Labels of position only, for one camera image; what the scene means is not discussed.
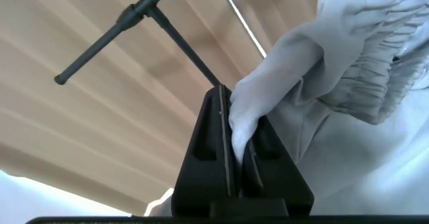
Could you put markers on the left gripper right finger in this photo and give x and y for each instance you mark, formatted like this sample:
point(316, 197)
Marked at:
point(275, 177)

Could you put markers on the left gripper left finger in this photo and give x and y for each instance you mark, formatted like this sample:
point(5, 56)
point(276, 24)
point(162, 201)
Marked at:
point(204, 170)

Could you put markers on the black clothes rack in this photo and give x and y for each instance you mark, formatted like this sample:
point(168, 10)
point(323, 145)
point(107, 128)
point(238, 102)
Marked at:
point(134, 14)

